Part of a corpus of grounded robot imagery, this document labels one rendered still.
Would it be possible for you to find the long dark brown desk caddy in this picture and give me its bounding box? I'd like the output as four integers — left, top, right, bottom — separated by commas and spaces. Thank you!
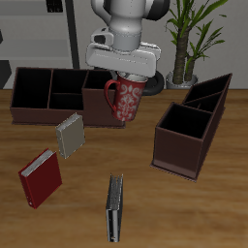
9, 66, 127, 130

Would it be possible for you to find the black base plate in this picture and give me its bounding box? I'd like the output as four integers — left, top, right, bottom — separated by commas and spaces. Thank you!
141, 70, 166, 97

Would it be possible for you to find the pot plant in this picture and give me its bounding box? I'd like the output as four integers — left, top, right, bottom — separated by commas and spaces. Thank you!
164, 0, 229, 91

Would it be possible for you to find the grey shelf unit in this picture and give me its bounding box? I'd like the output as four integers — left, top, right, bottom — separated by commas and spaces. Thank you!
0, 0, 80, 70

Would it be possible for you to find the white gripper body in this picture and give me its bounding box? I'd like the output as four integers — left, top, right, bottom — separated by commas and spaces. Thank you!
84, 41, 162, 78

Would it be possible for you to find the black book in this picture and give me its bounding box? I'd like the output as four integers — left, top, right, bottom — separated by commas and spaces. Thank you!
106, 173, 125, 243

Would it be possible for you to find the red book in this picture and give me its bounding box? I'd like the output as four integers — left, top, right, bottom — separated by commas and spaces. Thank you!
17, 147, 63, 210

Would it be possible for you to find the narrow dark brown desk caddy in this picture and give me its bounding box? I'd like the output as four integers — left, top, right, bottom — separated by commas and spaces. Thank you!
149, 73, 233, 183

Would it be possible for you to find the red patterned mug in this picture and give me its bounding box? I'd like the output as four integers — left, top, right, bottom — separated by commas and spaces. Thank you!
103, 73, 149, 123

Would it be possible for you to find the grey book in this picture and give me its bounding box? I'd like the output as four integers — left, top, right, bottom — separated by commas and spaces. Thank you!
54, 111, 86, 160

